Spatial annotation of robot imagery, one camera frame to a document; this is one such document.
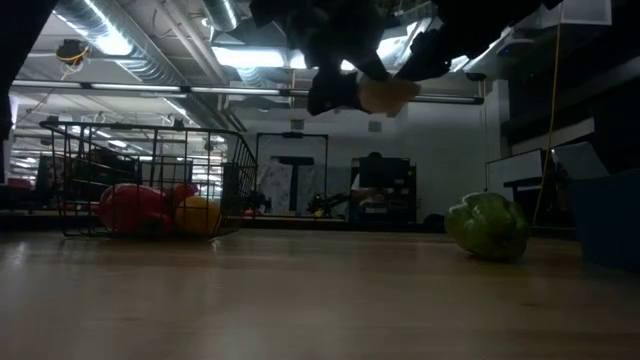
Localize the large ribbed air duct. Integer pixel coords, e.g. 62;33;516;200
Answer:
52;0;189;86

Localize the orange fruit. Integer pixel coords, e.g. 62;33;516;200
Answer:
173;195;223;237

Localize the white board panel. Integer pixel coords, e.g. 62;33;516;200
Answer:
484;148;546;206

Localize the black shelf cabinet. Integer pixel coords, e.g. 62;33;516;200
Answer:
349;151;419;227

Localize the hanging yellow cord reel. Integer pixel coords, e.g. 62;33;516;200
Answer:
54;38;92;69

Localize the green bell pepper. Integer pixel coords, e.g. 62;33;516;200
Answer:
443;191;531;262

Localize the white garlic bulb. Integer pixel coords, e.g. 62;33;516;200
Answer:
356;74;422;117

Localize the wire mesh basket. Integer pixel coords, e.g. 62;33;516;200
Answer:
38;119;259;239

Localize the white slanted panel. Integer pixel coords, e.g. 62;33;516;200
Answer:
549;141;609;181

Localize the ceiling light panel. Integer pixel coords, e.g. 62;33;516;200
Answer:
212;46;321;71

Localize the yellow cable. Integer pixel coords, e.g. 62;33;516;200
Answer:
531;22;564;226

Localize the tall black frame stand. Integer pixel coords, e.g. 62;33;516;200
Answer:
255;131;330;216

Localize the black T-shaped stand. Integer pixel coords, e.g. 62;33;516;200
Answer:
271;155;316;209

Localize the round silver air duct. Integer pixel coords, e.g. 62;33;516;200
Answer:
199;0;242;32

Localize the large red tomato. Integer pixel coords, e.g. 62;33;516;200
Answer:
96;182;175;237

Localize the blue plastic bin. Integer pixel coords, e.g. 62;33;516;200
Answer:
569;167;640;274

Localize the horizontal metal rail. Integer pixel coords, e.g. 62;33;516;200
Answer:
9;78;485;105

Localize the red tomato with green stem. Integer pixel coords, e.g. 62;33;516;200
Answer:
172;182;200;202

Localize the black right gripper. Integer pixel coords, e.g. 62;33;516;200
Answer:
249;0;501;117

